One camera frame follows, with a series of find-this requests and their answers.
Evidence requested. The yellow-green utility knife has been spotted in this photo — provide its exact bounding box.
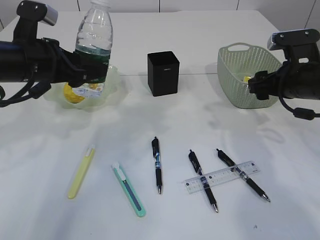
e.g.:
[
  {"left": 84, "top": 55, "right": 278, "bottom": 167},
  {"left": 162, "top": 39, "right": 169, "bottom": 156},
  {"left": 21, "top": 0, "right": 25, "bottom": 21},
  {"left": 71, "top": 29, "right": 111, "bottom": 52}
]
[{"left": 67, "top": 145, "right": 96, "bottom": 200}]

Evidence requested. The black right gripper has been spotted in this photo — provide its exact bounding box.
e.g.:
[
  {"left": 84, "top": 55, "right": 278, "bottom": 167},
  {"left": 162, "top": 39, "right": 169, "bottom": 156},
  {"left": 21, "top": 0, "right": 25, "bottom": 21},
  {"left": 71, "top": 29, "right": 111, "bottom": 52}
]
[{"left": 248, "top": 64, "right": 290, "bottom": 100}]

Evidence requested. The clear water bottle green label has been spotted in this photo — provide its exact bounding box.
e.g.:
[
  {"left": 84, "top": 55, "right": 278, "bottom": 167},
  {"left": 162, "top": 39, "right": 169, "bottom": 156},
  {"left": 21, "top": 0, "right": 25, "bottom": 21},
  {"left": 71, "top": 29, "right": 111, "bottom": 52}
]
[{"left": 72, "top": 0, "right": 113, "bottom": 98}]

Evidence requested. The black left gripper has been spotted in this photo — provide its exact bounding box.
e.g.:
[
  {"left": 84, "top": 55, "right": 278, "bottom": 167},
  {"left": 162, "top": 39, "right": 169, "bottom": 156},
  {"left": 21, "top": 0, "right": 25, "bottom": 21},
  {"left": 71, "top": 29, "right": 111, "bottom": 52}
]
[{"left": 23, "top": 38, "right": 110, "bottom": 88}]

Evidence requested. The green woven plastic basket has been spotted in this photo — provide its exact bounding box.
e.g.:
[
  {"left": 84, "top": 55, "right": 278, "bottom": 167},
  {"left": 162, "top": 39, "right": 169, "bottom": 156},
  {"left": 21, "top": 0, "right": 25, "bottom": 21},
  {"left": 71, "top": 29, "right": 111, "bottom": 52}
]
[{"left": 217, "top": 42, "right": 282, "bottom": 109}]

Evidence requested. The clear plastic ruler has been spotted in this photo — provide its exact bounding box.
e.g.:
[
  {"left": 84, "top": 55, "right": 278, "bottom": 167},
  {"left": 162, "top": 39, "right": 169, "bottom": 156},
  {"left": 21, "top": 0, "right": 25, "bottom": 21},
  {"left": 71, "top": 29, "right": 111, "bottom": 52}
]
[{"left": 183, "top": 161, "right": 260, "bottom": 194}]

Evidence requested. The black pen middle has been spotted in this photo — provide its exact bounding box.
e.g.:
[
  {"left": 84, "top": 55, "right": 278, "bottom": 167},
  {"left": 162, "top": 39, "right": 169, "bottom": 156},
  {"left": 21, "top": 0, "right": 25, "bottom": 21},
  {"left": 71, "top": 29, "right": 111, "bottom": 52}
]
[{"left": 188, "top": 149, "right": 219, "bottom": 213}]

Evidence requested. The black pen right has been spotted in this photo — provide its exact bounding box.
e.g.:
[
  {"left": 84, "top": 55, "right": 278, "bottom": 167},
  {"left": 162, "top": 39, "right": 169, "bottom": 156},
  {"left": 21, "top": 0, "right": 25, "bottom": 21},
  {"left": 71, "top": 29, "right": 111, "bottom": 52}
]
[{"left": 216, "top": 148, "right": 271, "bottom": 203}]

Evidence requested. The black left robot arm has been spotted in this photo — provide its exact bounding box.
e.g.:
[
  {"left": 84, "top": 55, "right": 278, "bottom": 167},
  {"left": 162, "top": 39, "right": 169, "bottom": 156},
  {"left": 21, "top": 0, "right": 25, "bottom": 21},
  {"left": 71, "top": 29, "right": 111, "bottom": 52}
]
[{"left": 0, "top": 38, "right": 108, "bottom": 88}]

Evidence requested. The black pen left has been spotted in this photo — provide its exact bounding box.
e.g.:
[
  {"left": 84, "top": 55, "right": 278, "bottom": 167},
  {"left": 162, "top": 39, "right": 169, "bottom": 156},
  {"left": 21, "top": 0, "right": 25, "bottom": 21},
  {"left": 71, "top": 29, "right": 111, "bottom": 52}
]
[{"left": 151, "top": 136, "right": 163, "bottom": 195}]

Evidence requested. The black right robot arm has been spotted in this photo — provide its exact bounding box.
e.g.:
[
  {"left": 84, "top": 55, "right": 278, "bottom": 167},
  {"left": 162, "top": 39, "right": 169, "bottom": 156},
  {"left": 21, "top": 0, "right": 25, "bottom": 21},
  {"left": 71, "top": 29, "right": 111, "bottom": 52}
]
[{"left": 248, "top": 62, "right": 320, "bottom": 100}]

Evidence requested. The black square pen holder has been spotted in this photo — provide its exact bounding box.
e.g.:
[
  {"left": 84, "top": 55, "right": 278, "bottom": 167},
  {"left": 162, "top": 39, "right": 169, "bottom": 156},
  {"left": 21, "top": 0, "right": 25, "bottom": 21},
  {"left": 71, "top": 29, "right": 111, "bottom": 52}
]
[{"left": 147, "top": 51, "right": 180, "bottom": 97}]

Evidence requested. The translucent green wavy glass plate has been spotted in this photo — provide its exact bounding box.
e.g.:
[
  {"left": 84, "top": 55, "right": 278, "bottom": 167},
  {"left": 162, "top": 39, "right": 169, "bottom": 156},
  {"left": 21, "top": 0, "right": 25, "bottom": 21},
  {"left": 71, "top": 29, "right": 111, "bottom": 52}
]
[{"left": 44, "top": 65, "right": 123, "bottom": 112}]

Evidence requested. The black pen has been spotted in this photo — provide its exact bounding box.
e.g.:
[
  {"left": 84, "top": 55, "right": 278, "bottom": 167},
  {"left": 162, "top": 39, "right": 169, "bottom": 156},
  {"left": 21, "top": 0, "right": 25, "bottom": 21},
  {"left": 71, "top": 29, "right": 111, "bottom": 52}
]
[
  {"left": 216, "top": 148, "right": 271, "bottom": 203},
  {"left": 151, "top": 136, "right": 163, "bottom": 195},
  {"left": 188, "top": 149, "right": 219, "bottom": 213}
]

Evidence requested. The teal utility knife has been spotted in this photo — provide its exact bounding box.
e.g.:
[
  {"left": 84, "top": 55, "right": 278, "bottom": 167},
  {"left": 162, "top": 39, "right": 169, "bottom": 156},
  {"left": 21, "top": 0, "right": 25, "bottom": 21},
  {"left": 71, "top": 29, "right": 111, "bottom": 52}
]
[{"left": 111, "top": 162, "right": 146, "bottom": 218}]

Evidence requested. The yellow pear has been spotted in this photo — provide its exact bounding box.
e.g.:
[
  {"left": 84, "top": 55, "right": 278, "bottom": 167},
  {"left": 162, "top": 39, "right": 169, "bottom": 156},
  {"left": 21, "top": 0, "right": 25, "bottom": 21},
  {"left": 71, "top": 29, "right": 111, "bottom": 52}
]
[{"left": 62, "top": 82, "right": 100, "bottom": 105}]

